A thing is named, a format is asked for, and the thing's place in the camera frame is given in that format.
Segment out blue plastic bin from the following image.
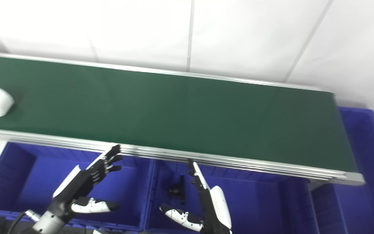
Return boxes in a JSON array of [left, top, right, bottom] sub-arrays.
[[0, 141, 156, 232], [145, 159, 319, 234], [310, 107, 374, 234]]

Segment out green conveyor belt aluminium frame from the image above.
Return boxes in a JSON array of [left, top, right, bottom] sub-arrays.
[[0, 51, 366, 186]]

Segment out black plastic part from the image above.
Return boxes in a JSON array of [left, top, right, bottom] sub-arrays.
[[166, 175, 186, 205]]

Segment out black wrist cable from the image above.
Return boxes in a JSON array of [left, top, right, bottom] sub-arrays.
[[7, 211, 29, 234]]

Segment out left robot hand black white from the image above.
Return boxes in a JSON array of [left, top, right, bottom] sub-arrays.
[[49, 145, 123, 217]]

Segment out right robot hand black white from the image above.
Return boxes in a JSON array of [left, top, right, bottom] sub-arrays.
[[159, 159, 233, 234]]

